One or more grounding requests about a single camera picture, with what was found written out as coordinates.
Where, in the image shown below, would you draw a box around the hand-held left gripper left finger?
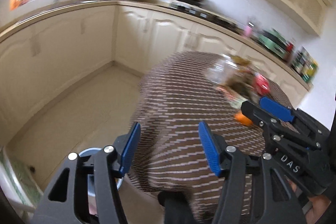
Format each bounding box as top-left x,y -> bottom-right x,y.
31,122 -> 141,224

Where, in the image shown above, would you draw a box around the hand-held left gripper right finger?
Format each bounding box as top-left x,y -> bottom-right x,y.
198,121 -> 306,224

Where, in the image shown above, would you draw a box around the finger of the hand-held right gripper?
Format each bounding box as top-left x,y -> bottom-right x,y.
259,97 -> 331,140
241,100 -> 322,151

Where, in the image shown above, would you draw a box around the red snack packet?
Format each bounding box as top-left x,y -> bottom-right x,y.
252,74 -> 271,96

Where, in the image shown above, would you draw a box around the orange white wrapper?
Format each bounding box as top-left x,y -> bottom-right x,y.
216,85 -> 238,100

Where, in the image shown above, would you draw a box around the brown snack bag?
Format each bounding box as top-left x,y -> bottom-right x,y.
226,55 -> 256,94

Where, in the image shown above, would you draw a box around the blue trash bin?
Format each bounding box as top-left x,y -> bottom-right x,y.
79,147 -> 124,188

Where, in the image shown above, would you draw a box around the person's right hand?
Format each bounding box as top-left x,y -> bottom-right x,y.
287,179 -> 334,224

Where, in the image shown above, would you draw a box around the brown polka dot tablecloth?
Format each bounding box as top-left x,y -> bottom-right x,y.
129,51 -> 296,224

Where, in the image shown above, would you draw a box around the row of condiment bottles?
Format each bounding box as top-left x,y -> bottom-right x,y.
286,42 -> 319,83

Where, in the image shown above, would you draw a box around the green electric cooker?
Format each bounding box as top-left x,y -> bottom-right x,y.
257,28 -> 288,58

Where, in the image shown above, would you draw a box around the pink utensil holder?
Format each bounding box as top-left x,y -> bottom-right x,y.
243,18 -> 256,37

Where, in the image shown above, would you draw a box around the black gas stove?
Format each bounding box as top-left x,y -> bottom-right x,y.
168,0 -> 240,30

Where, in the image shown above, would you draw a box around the white chair green cushion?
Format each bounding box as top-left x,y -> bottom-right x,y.
0,147 -> 44,214

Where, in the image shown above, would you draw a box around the cream lower cabinets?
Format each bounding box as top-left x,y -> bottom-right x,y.
0,2 -> 313,132

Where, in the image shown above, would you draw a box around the beige kitchen countertop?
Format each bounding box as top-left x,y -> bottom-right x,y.
0,0 -> 314,90

